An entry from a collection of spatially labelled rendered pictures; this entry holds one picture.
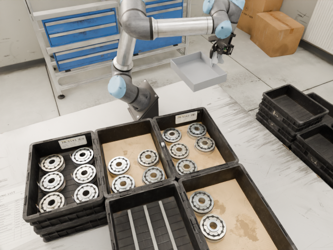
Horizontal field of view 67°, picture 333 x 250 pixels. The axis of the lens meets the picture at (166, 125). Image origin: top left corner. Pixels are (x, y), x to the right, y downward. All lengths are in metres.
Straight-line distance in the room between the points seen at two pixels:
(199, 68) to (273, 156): 0.65
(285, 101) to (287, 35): 1.76
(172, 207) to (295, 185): 0.67
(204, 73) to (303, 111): 1.09
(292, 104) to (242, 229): 1.43
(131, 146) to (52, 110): 1.84
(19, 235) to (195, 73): 1.16
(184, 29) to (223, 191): 0.73
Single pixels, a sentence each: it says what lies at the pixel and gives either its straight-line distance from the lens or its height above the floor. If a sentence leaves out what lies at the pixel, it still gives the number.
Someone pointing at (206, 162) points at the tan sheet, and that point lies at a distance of 1.27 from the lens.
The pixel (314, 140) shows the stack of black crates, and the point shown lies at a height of 0.38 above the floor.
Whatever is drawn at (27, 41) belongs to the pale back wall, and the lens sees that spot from 3.81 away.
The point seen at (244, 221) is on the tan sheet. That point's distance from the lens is 1.14.
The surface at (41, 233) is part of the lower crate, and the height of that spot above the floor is 0.80.
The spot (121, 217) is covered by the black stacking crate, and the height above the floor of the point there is 0.83.
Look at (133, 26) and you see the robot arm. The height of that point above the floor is 1.37.
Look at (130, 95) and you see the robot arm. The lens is 1.46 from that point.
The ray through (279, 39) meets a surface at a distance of 3.92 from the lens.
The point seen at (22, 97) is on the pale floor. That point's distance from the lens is 3.41.
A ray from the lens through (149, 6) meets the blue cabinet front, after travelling 3.02.
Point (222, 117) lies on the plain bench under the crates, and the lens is 1.70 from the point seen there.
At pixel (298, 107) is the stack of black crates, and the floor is 0.49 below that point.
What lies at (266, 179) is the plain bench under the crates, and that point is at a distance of 1.45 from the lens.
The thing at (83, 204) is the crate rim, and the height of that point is 0.93.
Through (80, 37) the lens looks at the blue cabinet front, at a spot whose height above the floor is 0.65.
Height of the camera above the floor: 1.83
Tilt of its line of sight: 44 degrees down
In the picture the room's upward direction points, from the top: straight up
